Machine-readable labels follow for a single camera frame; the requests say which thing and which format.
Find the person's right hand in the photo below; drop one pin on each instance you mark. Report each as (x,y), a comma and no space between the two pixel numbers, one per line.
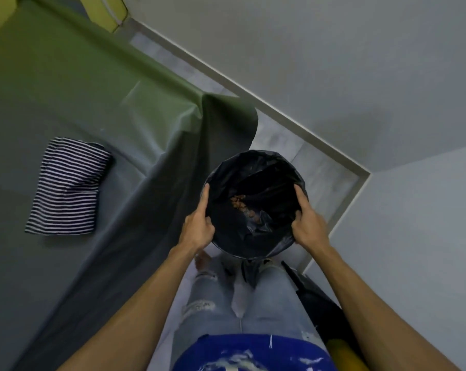
(310,227)

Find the person's left hand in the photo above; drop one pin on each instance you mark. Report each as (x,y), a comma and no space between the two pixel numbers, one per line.
(196,227)

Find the person's left thumb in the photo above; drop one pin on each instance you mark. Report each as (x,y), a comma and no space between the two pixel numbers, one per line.
(202,200)

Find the person's right thumb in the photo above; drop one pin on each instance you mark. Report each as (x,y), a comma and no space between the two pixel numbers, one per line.
(302,198)

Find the black bin with bag liner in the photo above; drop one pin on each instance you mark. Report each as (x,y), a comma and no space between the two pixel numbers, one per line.
(256,177)

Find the person's right forearm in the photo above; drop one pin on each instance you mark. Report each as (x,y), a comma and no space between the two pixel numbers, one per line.
(376,312)

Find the person's left forearm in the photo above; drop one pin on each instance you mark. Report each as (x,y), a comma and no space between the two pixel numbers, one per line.
(140,312)

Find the brown crumbs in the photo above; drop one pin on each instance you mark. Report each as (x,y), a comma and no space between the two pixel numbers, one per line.
(243,207)

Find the light blue ripped jeans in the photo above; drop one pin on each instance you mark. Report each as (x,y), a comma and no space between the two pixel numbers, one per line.
(271,301)

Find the folded black white striped cloth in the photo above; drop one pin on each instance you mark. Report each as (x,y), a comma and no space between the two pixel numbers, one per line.
(67,187)

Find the blue paint-stained shirt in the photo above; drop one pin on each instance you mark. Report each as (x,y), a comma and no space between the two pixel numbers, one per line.
(252,353)

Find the green tablecloth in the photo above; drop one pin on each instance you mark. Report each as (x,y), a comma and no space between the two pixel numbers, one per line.
(82,92)

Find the yellow round object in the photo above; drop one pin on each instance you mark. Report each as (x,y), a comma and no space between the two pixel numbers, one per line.
(343,355)

